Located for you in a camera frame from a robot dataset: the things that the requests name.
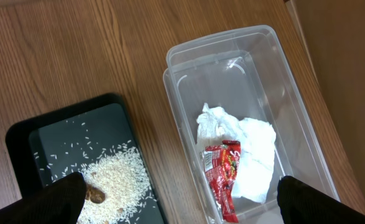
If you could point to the large white tissue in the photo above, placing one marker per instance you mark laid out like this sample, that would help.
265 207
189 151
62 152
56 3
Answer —
257 138

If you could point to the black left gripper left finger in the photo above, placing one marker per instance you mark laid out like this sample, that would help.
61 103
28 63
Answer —
60 202

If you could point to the red snack wrapper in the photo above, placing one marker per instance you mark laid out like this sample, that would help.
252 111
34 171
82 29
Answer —
221 165

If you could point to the clear plastic bin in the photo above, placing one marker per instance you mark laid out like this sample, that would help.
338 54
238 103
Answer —
245 72

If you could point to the black waste tray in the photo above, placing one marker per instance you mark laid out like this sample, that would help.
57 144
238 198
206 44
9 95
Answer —
48 147

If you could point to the pile of rice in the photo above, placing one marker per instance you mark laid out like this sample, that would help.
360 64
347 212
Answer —
129 196

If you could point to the brown food scrap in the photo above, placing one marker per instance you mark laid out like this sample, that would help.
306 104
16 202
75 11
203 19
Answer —
94 194

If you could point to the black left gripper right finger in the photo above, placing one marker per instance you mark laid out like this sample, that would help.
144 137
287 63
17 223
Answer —
302 204

